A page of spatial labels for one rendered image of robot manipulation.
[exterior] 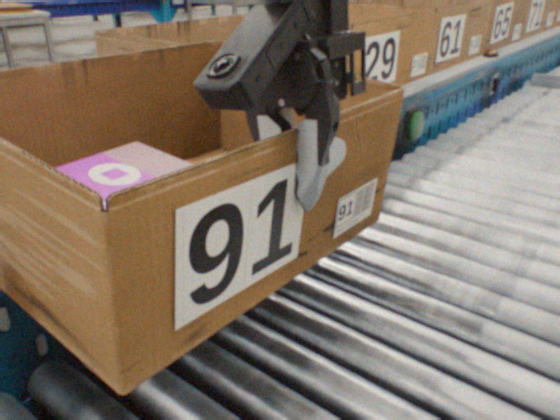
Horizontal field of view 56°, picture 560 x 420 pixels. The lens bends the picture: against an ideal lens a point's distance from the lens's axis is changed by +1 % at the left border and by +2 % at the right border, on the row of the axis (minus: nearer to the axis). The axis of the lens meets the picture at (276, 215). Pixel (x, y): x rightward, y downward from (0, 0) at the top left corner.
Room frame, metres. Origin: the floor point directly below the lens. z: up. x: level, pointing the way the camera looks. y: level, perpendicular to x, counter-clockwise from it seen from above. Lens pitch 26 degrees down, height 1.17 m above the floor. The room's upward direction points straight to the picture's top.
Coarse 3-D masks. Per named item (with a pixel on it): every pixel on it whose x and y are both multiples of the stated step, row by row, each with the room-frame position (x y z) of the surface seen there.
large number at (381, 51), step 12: (384, 36) 1.18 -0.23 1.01; (396, 36) 1.23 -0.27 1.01; (372, 48) 1.15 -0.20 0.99; (384, 48) 1.19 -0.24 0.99; (396, 48) 1.23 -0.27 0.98; (372, 60) 1.15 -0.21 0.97; (384, 60) 1.19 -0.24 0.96; (396, 60) 1.24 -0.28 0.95; (372, 72) 1.15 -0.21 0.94; (384, 72) 1.20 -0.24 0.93
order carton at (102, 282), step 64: (64, 64) 0.58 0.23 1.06; (128, 64) 0.64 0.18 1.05; (192, 64) 0.72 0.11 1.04; (0, 128) 0.52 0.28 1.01; (64, 128) 0.58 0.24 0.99; (128, 128) 0.64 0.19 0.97; (192, 128) 0.73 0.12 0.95; (384, 128) 0.56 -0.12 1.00; (0, 192) 0.37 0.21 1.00; (64, 192) 0.31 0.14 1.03; (128, 192) 0.30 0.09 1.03; (192, 192) 0.34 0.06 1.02; (0, 256) 0.40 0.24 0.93; (64, 256) 0.32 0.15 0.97; (128, 256) 0.30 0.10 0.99; (320, 256) 0.49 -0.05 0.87; (64, 320) 0.34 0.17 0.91; (128, 320) 0.30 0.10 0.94; (192, 320) 0.35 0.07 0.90; (128, 384) 0.30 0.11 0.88
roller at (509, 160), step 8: (432, 144) 1.25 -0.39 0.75; (440, 144) 1.24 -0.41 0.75; (448, 144) 1.24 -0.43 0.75; (448, 152) 1.22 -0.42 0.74; (456, 152) 1.21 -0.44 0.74; (464, 152) 1.20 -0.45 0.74; (472, 152) 1.19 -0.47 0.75; (480, 152) 1.18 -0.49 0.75; (488, 152) 1.18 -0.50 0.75; (488, 160) 1.16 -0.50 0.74; (496, 160) 1.15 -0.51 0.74; (504, 160) 1.14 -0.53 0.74; (512, 160) 1.13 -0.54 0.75; (520, 160) 1.13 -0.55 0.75; (528, 160) 1.12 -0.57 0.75; (528, 168) 1.10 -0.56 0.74; (536, 168) 1.09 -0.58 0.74; (544, 168) 1.09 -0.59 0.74; (552, 168) 1.08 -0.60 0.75
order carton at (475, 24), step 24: (360, 0) 1.66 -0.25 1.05; (384, 0) 1.78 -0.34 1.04; (408, 0) 1.85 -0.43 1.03; (432, 0) 1.80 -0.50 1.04; (456, 0) 1.76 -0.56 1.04; (480, 0) 1.61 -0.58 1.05; (480, 24) 1.64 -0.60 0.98; (432, 48) 1.39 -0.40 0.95; (480, 48) 1.67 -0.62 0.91; (432, 72) 1.41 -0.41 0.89
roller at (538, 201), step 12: (396, 168) 1.09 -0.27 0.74; (408, 168) 1.08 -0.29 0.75; (420, 168) 1.08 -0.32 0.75; (432, 180) 1.04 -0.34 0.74; (444, 180) 1.02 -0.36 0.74; (456, 180) 1.01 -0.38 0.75; (468, 180) 1.01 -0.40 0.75; (480, 192) 0.97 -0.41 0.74; (492, 192) 0.96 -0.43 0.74; (504, 192) 0.95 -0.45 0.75; (516, 192) 0.95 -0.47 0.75; (528, 192) 0.94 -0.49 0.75; (528, 204) 0.92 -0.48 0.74; (540, 204) 0.91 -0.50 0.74; (552, 204) 0.90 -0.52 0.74
